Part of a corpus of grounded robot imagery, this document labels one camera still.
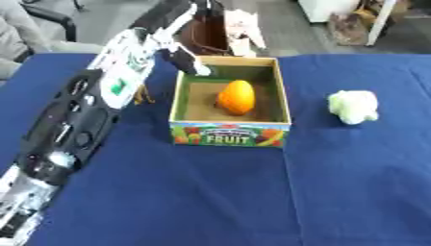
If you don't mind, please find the white soft toy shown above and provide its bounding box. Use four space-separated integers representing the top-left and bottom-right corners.
222 9 269 58

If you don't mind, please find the orange toy mango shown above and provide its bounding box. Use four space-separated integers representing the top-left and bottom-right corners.
215 80 258 116

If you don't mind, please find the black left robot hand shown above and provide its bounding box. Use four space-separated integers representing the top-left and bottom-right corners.
129 0 215 77

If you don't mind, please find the grey chair with black armrest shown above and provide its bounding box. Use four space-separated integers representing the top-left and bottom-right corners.
0 0 105 82

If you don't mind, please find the pale green soft toy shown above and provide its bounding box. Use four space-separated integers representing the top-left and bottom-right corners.
326 89 381 126

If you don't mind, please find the brown bag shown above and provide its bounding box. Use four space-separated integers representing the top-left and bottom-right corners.
176 12 233 57

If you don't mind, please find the tan cardboard box, green inside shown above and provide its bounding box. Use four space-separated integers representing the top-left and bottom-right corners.
168 56 293 148

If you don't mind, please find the white cabinet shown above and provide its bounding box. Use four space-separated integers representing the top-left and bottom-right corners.
296 0 363 24

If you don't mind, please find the white post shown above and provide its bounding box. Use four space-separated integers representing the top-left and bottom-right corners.
365 0 399 47

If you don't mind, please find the brown clutter pile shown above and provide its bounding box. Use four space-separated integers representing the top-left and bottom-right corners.
326 0 386 46

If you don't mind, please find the small yellow brown toy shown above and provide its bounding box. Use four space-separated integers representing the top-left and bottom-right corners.
133 85 157 106

